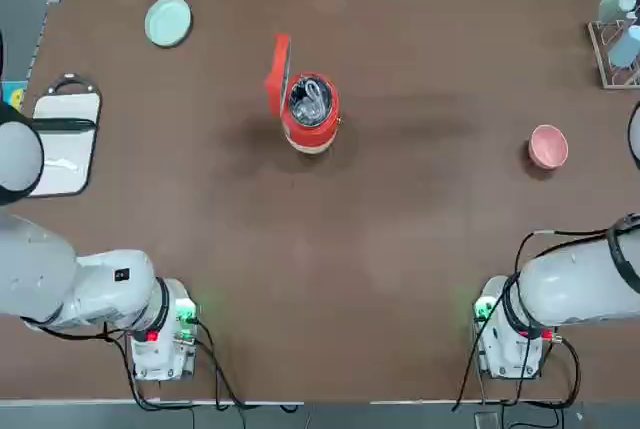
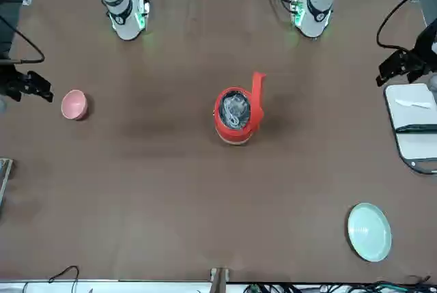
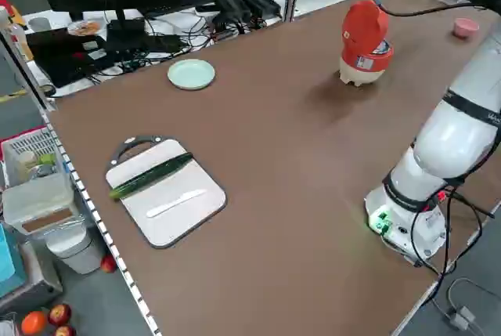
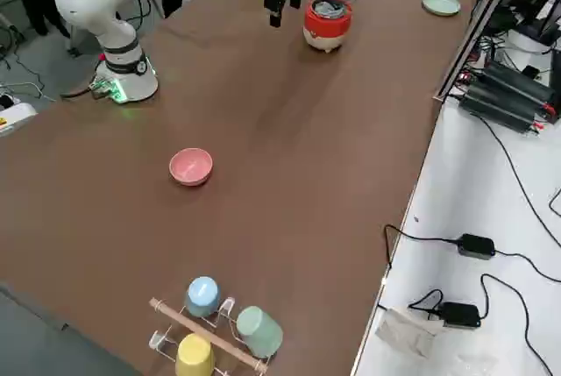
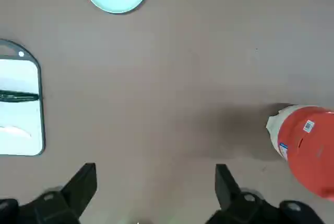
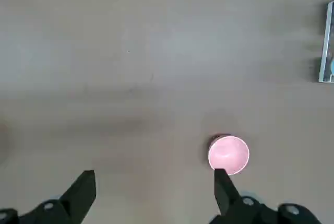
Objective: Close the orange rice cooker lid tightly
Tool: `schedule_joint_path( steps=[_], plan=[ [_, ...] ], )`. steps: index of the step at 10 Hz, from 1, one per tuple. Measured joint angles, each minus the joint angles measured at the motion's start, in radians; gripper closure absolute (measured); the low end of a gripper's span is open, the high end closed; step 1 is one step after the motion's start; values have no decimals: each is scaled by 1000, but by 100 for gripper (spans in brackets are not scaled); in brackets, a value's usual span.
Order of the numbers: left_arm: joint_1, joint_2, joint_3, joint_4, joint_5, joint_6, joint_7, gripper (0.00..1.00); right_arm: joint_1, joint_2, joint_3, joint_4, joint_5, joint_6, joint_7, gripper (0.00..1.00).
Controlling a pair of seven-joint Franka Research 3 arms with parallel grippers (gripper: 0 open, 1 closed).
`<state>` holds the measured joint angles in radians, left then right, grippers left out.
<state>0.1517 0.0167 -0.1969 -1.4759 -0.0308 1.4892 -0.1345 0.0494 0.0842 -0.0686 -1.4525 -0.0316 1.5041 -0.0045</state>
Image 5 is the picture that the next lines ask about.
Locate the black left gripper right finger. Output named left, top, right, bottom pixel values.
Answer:
left=206, top=163, right=327, bottom=224

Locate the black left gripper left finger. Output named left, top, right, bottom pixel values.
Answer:
left=0, top=163, right=98, bottom=224

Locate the black knife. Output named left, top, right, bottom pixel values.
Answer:
left=0, top=90, right=40, bottom=103

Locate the white cutting board dark rim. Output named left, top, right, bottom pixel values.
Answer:
left=0, top=39, right=46, bottom=157

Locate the orange rice cooker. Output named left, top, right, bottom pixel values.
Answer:
left=266, top=104, right=334, bottom=201

